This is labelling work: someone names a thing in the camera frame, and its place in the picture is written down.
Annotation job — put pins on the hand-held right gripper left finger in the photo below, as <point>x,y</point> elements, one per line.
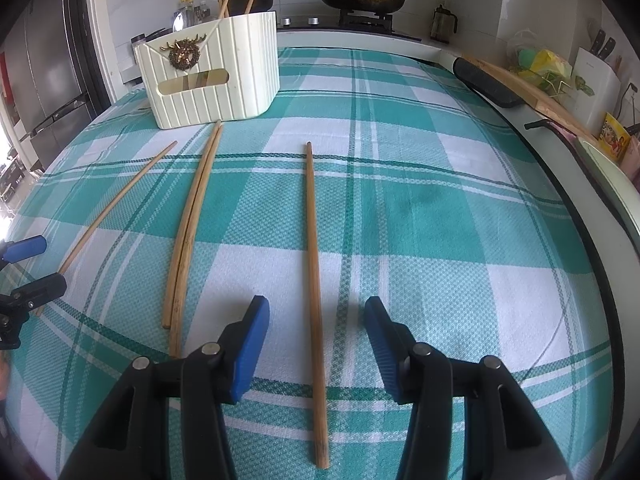
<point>250,355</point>

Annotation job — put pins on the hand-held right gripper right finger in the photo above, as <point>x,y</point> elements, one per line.
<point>382,355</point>

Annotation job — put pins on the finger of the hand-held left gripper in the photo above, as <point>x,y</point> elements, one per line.
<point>27,248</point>
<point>40,292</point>

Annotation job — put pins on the cream ribbed utensil holder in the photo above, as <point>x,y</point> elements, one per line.
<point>225,85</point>

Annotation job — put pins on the red hanging decoration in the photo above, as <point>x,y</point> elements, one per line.
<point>4,75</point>

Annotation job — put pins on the grey steel refrigerator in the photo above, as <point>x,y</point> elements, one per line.
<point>50,60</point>

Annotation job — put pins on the steel spoon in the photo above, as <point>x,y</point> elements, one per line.
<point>178,20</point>

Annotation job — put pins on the yellow cap oil bottle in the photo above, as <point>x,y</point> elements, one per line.
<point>186,12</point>

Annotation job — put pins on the light green tray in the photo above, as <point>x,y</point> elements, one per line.
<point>612,185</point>

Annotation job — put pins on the dark sauce bottle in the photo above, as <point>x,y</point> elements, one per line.
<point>201,14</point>

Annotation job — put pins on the wooden cutting board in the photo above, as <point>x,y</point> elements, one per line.
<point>545,102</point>

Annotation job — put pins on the yellow printed packet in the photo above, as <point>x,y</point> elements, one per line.
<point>615,137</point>

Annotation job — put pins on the black gas stove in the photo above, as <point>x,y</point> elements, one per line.
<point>360,24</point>

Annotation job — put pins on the dark kettle jug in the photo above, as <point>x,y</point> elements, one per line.
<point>442,25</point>

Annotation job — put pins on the yellow plastic bag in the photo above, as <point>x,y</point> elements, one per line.
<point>550,62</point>

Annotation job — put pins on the clear plastic bag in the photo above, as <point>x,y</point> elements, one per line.
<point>520,40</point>

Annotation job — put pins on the black clay pot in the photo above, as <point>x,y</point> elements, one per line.
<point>265,0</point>

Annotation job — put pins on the white knife block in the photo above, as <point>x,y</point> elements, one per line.
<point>595,80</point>

